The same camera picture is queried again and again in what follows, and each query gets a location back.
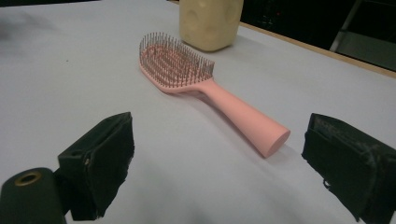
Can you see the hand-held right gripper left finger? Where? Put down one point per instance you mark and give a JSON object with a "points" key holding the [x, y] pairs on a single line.
{"points": [[99, 165]]}

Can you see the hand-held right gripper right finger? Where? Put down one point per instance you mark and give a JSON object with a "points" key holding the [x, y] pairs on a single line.
{"points": [[351, 165]]}

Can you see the pink hairbrush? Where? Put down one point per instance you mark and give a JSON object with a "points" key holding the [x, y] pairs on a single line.
{"points": [[218, 93]]}

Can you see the metal stand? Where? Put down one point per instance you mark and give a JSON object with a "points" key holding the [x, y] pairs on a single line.
{"points": [[362, 40]]}

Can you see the cream plastic container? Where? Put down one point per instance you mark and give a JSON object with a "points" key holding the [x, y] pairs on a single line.
{"points": [[209, 21]]}

